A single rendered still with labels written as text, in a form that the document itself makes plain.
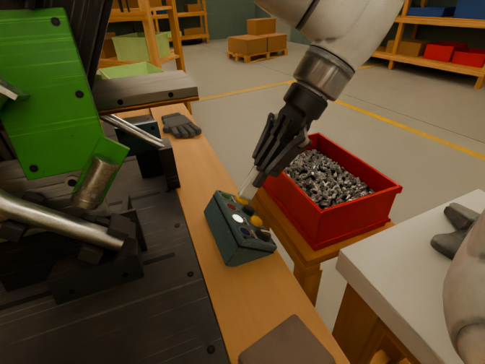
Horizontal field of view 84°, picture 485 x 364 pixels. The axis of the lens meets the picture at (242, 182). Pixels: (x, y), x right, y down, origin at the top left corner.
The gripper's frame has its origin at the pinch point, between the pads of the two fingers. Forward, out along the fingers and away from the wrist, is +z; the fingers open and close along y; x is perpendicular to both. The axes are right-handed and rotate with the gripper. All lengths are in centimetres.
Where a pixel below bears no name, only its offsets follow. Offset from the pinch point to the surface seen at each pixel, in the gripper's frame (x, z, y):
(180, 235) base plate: 9.4, 14.5, -1.6
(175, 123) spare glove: 4.2, 7.8, 48.3
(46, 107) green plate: 35.1, 0.6, 2.3
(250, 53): -229, -66, 550
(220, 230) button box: 5.4, 8.2, -6.5
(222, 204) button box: 5.4, 4.9, -2.5
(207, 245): 6.0, 12.1, -6.2
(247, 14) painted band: -334, -193, 956
